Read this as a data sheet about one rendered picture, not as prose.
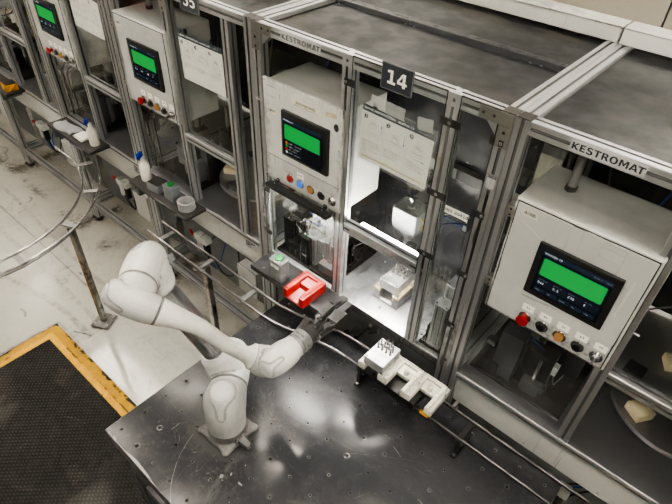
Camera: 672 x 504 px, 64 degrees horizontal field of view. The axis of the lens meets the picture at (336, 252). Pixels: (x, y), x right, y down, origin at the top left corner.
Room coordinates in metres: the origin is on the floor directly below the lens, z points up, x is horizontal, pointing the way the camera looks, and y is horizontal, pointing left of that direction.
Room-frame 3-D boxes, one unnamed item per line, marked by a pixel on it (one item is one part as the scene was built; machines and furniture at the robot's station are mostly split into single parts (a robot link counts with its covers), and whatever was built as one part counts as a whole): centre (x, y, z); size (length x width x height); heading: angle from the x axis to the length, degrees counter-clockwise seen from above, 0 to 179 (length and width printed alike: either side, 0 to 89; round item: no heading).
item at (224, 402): (1.20, 0.41, 0.85); 0.18 x 0.16 x 0.22; 3
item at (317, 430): (1.09, -0.01, 0.66); 1.50 x 1.06 x 0.04; 50
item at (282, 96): (1.99, 0.08, 1.60); 0.42 x 0.29 x 0.46; 50
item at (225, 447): (1.17, 0.39, 0.71); 0.22 x 0.18 x 0.06; 50
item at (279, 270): (1.87, 0.26, 0.97); 0.08 x 0.08 x 0.12; 50
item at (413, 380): (1.35, -0.30, 0.84); 0.36 x 0.14 x 0.10; 50
